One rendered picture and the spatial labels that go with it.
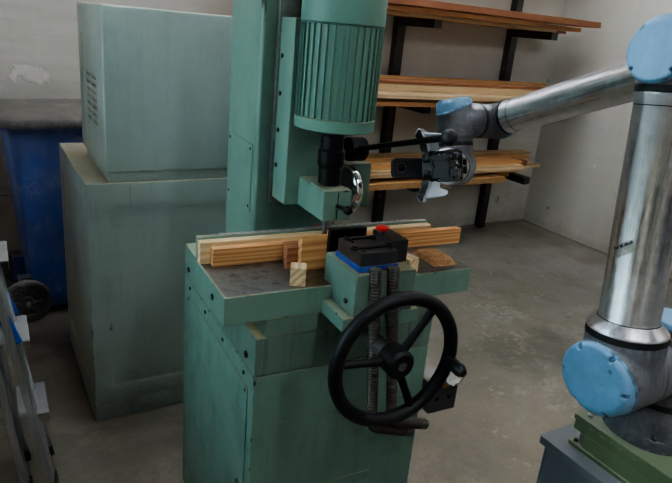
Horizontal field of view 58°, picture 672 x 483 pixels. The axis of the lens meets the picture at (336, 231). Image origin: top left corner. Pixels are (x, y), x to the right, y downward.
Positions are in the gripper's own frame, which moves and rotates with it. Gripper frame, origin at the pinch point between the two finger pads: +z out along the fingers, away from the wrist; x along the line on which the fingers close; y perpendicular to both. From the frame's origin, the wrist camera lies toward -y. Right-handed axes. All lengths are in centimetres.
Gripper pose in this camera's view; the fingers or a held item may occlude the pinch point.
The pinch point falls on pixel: (416, 165)
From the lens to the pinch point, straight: 129.7
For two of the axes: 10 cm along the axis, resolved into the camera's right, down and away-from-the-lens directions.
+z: -3.8, 0.8, -9.2
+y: 9.2, -0.1, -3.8
